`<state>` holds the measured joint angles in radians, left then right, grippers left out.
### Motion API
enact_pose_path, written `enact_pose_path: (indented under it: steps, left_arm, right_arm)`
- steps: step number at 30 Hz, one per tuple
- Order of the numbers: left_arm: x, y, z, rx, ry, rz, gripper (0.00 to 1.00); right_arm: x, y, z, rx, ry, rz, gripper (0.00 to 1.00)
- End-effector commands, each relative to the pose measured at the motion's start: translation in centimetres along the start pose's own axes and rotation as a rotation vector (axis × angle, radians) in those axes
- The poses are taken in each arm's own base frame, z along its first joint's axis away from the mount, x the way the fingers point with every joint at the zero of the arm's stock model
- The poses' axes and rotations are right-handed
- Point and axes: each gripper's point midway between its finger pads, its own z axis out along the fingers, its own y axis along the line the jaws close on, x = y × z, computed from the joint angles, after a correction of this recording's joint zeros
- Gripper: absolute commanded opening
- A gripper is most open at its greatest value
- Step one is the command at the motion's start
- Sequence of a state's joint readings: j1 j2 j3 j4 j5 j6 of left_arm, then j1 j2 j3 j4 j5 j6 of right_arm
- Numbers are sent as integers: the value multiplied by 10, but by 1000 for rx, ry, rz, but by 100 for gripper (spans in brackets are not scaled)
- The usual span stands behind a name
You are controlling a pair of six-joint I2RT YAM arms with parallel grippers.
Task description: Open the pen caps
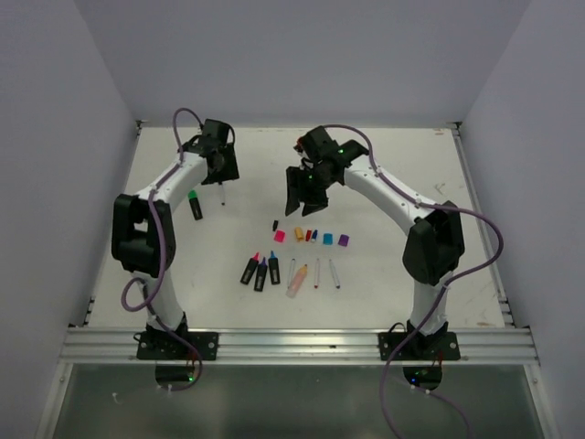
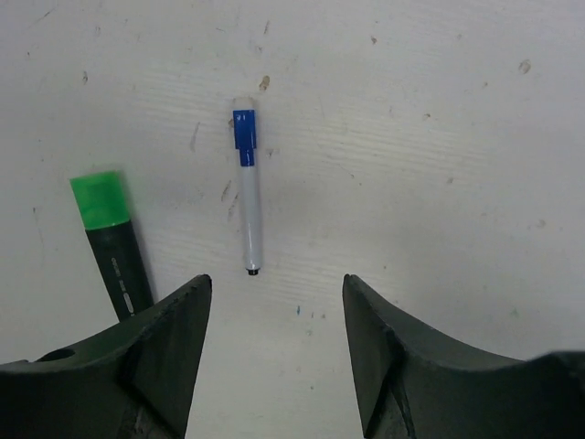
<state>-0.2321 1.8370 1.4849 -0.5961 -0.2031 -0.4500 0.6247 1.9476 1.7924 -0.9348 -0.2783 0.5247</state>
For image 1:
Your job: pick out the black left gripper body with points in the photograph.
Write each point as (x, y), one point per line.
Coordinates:
(228, 170)

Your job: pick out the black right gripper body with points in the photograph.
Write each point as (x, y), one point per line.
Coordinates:
(316, 181)

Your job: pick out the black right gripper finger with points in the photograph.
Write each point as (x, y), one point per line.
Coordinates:
(292, 202)
(311, 206)

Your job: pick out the orange highlighter cap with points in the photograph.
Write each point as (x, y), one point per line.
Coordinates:
(299, 234)

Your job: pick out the purple highlighter cap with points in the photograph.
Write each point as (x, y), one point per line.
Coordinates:
(343, 240)

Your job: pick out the pink highlighter cap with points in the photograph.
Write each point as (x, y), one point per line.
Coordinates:
(279, 236)

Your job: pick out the red thin marker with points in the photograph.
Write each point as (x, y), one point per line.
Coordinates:
(317, 268)

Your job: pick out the green capped black highlighter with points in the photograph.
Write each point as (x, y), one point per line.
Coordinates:
(195, 205)

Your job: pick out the blue highlighter black body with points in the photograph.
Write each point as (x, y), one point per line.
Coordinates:
(274, 269)

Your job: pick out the orange highlighter pen body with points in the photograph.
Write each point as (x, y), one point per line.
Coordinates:
(297, 281)

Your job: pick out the black thin marker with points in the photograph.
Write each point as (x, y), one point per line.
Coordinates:
(334, 274)

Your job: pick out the purple capped black highlighter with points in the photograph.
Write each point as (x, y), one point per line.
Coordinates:
(261, 273)

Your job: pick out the pink capped black highlighter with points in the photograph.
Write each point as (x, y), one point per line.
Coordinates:
(250, 269)

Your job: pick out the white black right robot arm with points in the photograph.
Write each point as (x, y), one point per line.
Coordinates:
(434, 232)

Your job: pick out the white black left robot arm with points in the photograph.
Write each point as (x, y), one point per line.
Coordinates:
(143, 234)

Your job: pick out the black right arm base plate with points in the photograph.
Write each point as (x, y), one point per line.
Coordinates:
(421, 348)

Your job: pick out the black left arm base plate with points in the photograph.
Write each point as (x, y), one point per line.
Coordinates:
(159, 345)

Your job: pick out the aluminium front rail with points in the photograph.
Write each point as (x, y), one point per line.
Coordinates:
(362, 347)

